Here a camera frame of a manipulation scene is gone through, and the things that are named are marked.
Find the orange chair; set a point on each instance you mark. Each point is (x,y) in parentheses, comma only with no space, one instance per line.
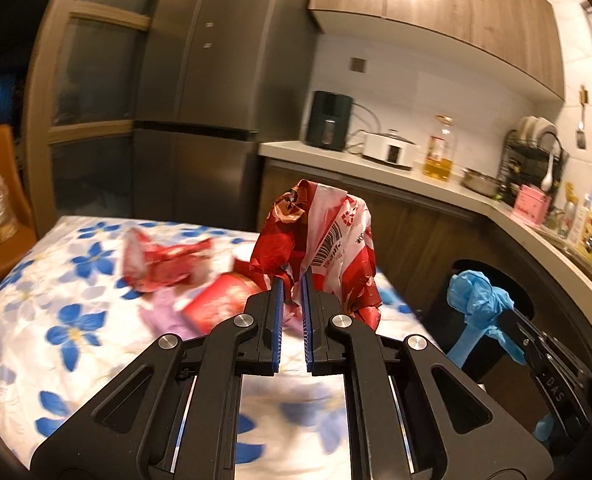
(5,160)

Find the black dish rack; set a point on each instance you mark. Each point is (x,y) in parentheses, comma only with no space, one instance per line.
(513,160)

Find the blue floral tablecloth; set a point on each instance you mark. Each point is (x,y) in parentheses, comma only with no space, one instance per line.
(50,310)

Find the red and white plastic bag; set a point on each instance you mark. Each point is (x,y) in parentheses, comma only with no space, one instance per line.
(326,230)

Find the white electric cooker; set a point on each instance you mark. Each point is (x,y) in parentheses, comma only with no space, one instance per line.
(391,150)

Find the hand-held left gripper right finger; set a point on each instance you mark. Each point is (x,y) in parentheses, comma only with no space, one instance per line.
(307,325)

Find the cooking oil bottle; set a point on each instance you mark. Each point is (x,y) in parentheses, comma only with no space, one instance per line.
(438,160)

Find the wooden upper cabinets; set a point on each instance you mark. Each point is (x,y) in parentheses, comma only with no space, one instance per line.
(451,5)

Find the hanging metal spatula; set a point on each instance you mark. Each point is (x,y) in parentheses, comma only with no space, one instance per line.
(581,137)

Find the wooden glass door cabinet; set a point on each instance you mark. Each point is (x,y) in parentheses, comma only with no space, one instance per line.
(95,60)

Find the red paper cup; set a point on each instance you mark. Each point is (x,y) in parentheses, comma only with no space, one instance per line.
(220,300)

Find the white ladle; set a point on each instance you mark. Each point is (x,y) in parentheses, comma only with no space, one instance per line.
(547,180)

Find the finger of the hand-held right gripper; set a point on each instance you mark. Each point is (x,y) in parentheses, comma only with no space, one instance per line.
(533,332)

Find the pink utensil basket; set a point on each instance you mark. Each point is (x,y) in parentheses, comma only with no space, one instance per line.
(531,205)

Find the purple plastic wrapper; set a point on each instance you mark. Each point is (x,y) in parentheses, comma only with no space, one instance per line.
(163,310)

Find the grey refrigerator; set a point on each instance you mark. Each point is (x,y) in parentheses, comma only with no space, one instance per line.
(215,85)

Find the white bowl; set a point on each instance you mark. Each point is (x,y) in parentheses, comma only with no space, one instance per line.
(543,127)

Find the black air fryer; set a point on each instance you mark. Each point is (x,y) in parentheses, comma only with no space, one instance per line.
(328,120)

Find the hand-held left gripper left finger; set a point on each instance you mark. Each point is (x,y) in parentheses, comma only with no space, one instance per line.
(277,325)

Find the white detergent bottle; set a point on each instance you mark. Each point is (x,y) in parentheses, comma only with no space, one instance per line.
(578,220)

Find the wooden kitchen counter cabinet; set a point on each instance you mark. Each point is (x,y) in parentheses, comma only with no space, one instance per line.
(416,220)

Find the black trash bin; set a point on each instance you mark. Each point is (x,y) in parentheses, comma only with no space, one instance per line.
(436,320)

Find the steel pot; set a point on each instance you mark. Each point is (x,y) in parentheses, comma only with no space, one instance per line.
(481,182)

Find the dark wall socket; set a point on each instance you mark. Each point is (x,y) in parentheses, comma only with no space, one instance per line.
(358,64)

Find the red wrapper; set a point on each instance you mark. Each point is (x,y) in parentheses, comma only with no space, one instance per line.
(165,265)

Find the white plate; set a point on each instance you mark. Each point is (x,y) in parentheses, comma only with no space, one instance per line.
(523,129)

